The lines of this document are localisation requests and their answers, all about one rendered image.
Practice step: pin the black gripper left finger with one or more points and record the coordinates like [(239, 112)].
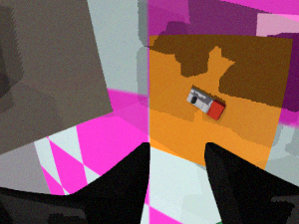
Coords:
[(118, 197)]

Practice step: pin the cream panel with slots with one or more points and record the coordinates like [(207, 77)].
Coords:
[(50, 70)]

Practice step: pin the orange square mat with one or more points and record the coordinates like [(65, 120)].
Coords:
[(247, 73)]

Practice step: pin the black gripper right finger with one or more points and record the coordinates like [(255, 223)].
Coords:
[(246, 194)]

